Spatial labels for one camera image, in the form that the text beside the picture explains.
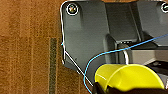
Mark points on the small yellow item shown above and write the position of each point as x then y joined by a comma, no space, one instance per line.
130,76

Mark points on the dark robot base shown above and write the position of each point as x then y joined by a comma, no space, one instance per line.
86,33

